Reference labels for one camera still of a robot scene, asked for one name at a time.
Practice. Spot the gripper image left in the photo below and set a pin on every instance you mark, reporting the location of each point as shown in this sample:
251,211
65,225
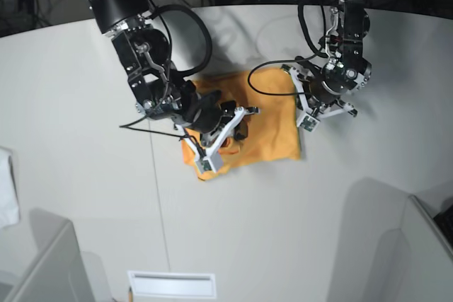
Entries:
207,113

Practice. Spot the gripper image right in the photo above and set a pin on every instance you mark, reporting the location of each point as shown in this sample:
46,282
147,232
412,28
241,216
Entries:
325,89

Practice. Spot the orange yellow T-shirt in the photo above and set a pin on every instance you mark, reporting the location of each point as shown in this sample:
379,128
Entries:
272,134

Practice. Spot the grey bin lower right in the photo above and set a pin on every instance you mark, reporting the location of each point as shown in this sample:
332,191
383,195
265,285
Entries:
413,262

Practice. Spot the grey bin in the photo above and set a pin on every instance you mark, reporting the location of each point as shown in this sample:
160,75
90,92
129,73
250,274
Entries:
413,262
57,272

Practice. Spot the wooden pencil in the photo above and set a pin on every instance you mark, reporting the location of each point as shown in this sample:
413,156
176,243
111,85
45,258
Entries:
130,295

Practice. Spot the grey bin lower left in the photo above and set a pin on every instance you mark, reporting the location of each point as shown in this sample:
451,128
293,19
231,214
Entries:
57,272

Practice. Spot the white cloth at left edge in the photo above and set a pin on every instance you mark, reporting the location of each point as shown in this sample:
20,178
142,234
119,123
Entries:
10,210

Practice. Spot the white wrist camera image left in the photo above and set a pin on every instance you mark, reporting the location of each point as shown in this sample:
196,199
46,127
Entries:
206,148

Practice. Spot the black cable image left arm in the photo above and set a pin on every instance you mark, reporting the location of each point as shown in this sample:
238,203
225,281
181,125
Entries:
184,51

